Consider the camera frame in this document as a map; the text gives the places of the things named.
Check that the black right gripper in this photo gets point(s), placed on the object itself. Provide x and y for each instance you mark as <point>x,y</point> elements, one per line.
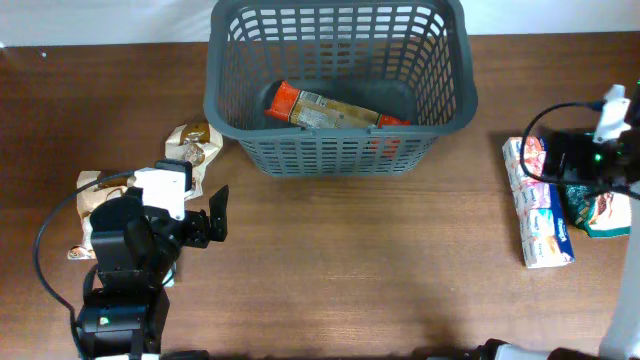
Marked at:
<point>565,157</point>

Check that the grey plastic basket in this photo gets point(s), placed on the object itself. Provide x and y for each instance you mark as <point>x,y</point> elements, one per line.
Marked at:
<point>407,59</point>

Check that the green white snack bag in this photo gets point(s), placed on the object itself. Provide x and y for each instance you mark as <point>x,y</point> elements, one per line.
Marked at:
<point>606,215</point>

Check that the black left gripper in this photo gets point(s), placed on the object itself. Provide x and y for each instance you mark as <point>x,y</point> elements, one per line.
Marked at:
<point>198,228</point>

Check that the crumpled brown wrapper right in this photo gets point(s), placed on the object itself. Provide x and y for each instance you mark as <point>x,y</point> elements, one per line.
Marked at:
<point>197,143</point>

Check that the crumpled brown wrapper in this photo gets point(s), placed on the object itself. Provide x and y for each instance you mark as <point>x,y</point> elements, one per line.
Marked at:
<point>86,202</point>
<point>197,143</point>

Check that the orange tan cracker package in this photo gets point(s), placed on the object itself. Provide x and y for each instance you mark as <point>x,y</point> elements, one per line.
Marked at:
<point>311,110</point>

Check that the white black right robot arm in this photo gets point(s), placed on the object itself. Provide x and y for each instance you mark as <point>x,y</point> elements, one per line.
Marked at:
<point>621,340</point>

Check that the light teal wrapped packet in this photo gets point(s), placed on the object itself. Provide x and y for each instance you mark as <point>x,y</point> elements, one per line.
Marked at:
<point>169,278</point>

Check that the crumpled brown wrapper left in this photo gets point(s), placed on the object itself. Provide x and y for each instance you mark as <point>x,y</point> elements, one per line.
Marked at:
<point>86,202</point>

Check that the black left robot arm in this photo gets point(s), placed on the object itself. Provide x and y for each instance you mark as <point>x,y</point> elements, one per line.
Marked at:
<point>125,304</point>

